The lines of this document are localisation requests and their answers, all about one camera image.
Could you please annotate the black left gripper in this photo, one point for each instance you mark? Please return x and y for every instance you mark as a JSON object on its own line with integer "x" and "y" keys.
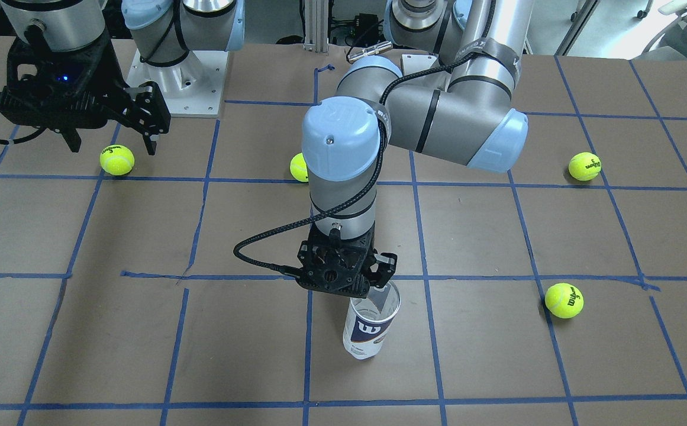
{"x": 383, "y": 266}

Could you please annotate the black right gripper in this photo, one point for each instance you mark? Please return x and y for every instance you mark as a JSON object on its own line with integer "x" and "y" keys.
{"x": 104, "y": 70}

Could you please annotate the clear tennis ball can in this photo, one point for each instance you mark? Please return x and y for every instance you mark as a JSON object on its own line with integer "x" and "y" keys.
{"x": 368, "y": 320}

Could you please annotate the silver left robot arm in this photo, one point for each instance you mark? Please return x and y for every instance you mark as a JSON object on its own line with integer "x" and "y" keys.
{"x": 458, "y": 110}

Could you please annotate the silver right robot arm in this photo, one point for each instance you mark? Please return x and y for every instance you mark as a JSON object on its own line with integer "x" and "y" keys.
{"x": 164, "y": 31}

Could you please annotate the tennis ball near base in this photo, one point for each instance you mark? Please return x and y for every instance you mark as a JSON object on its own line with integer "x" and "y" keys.
{"x": 117, "y": 160}

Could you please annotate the tennis ball front centre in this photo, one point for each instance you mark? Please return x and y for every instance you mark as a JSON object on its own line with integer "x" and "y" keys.
{"x": 298, "y": 168}

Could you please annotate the tennis ball near left gripper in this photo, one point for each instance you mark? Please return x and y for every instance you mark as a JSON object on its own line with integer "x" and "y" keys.
{"x": 564, "y": 300}

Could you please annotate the tennis ball front corner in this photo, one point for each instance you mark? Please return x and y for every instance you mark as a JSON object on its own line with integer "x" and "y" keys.
{"x": 584, "y": 167}

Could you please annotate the metal connector plug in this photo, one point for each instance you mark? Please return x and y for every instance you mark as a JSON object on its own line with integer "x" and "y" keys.
{"x": 373, "y": 50}

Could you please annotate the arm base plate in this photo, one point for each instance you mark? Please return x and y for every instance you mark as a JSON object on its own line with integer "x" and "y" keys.
{"x": 412, "y": 63}
{"x": 192, "y": 88}

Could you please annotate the aluminium frame post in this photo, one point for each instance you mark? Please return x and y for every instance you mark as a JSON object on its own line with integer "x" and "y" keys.
{"x": 316, "y": 16}

